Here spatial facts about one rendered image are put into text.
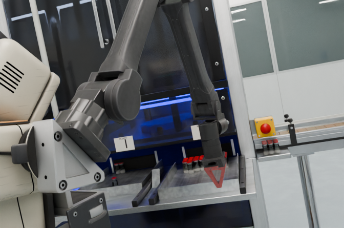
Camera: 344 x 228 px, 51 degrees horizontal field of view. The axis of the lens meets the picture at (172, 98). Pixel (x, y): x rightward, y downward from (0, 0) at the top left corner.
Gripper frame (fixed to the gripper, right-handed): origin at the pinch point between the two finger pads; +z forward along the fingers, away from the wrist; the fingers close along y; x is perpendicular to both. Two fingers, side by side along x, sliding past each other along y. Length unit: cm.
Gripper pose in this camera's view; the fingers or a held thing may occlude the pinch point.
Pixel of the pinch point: (218, 185)
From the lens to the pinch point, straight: 116.5
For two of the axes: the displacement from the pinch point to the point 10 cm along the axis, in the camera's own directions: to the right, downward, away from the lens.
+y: 1.9, -0.8, 9.8
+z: 1.9, 9.8, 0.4
